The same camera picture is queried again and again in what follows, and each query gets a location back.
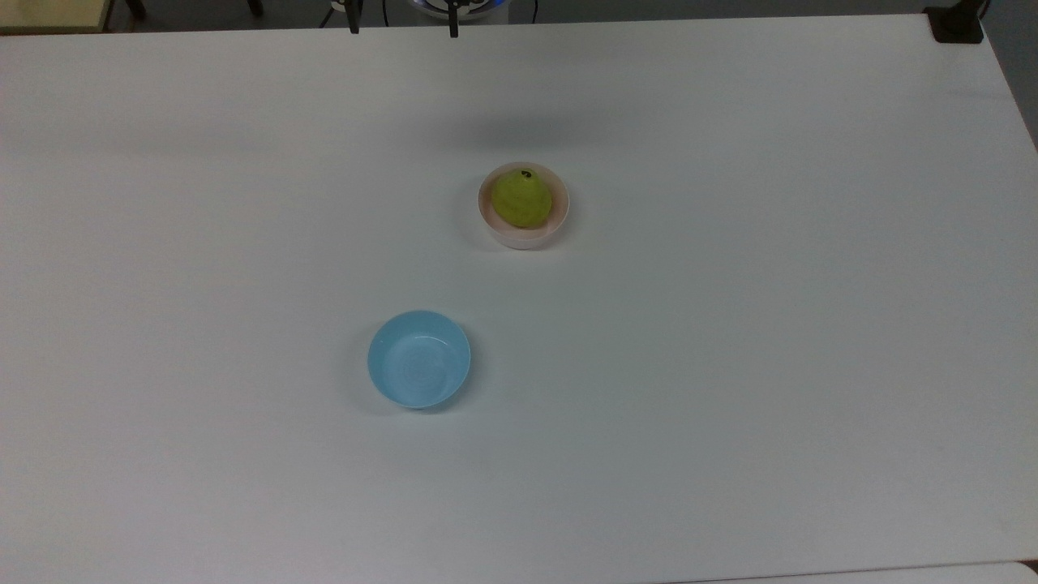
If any yellow wooden desk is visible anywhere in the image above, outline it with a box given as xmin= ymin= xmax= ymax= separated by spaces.
xmin=0 ymin=0 xmax=115 ymax=35

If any black table clamp base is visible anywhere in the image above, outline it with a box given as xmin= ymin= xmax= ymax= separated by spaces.
xmin=924 ymin=0 xmax=992 ymax=45

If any pink plastic bowl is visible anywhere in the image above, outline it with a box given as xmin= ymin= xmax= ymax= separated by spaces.
xmin=478 ymin=161 xmax=571 ymax=251

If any blue plastic bowl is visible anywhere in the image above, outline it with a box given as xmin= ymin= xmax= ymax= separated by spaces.
xmin=367 ymin=310 xmax=472 ymax=410

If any green pear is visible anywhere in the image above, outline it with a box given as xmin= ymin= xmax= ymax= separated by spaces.
xmin=491 ymin=168 xmax=554 ymax=229

